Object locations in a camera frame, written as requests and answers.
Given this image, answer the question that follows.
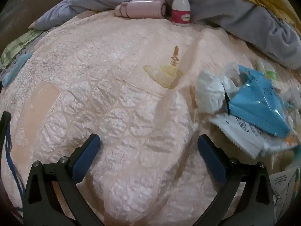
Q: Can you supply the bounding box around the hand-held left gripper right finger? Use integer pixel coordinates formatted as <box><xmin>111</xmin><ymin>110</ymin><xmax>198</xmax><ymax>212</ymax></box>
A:
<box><xmin>198</xmin><ymin>134</ymin><xmax>275</xmax><ymax>226</ymax></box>

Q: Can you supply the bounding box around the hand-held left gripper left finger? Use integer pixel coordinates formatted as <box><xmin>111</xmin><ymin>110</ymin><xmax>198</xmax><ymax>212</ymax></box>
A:
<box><xmin>24</xmin><ymin>134</ymin><xmax>104</xmax><ymax>226</ymax></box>

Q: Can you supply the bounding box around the white serrated-edge packet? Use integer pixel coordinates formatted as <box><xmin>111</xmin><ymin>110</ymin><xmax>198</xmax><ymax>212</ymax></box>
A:
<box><xmin>209</xmin><ymin>114</ymin><xmax>286</xmax><ymax>159</ymax></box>

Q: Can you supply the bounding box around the crumpled white tissue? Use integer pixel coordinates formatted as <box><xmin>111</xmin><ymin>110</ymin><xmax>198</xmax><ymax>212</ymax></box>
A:
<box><xmin>196</xmin><ymin>71</ymin><xmax>227</xmax><ymax>113</ymax></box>

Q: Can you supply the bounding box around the pink textured blanket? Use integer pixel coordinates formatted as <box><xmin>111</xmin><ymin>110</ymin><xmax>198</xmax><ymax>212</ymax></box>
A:
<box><xmin>0</xmin><ymin>11</ymin><xmax>301</xmax><ymax>226</ymax></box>

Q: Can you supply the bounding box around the blue snack packet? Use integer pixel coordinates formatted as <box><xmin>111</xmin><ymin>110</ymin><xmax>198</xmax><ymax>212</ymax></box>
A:
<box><xmin>227</xmin><ymin>65</ymin><xmax>292</xmax><ymax>138</ymax></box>

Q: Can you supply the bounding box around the printed paper box corner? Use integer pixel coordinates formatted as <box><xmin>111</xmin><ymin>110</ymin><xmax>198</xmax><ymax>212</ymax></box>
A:
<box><xmin>269</xmin><ymin>166</ymin><xmax>301</xmax><ymax>215</ymax></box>

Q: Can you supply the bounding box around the clear plastic bag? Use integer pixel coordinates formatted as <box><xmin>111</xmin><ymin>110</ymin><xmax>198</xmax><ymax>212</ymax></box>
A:
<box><xmin>221</xmin><ymin>62</ymin><xmax>242</xmax><ymax>92</ymax></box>

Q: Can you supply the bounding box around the green plaid cloth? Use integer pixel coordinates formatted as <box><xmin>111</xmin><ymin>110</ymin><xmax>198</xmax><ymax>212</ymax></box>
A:
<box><xmin>0</xmin><ymin>29</ymin><xmax>43</xmax><ymax>67</ymax></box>

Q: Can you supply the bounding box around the grey-blue cloth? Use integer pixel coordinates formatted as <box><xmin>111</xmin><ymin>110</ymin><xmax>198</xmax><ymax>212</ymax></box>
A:
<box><xmin>29</xmin><ymin>0</ymin><xmax>301</xmax><ymax>70</ymax></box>

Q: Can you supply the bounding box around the white bottle with red label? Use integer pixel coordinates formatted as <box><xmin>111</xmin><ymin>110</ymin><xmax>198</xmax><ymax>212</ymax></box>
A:
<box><xmin>171</xmin><ymin>0</ymin><xmax>191</xmax><ymax>26</ymax></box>

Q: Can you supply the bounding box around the blue cable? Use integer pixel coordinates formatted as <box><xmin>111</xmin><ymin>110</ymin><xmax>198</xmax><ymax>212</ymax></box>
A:
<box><xmin>5</xmin><ymin>122</ymin><xmax>26</xmax><ymax>215</ymax></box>

